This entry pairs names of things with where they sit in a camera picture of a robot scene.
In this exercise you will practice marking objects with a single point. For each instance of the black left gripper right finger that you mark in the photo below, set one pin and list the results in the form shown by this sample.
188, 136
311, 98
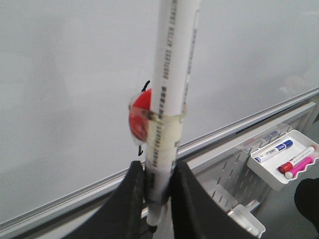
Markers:
194, 214

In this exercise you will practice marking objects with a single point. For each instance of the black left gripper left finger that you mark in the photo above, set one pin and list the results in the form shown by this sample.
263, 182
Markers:
120, 216

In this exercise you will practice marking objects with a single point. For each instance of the red round magnet with tape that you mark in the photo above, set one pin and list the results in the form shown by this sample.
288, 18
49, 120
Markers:
146, 126

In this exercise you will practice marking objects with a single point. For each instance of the white black-ink whiteboard marker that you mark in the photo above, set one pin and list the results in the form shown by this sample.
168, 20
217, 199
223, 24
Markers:
177, 29

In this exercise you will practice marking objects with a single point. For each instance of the red capped whiteboard marker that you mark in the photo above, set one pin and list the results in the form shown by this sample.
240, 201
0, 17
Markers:
297, 159

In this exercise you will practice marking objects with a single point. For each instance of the pink whiteboard marker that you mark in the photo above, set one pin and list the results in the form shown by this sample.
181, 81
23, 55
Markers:
301, 166

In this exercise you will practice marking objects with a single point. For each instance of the blue capped whiteboard marker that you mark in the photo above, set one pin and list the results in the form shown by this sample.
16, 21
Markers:
273, 151

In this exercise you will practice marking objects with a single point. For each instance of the white plastic lower tray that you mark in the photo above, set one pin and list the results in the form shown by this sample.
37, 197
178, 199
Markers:
242, 216

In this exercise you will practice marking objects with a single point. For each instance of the white metal pegboard stand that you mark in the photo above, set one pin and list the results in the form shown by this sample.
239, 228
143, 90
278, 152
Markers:
224, 169

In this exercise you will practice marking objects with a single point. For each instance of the white plastic upper marker tray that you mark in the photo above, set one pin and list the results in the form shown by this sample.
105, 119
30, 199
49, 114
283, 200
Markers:
268, 170

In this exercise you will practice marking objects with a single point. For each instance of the white whiteboard with aluminium frame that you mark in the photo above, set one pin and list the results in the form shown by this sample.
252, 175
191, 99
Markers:
68, 69

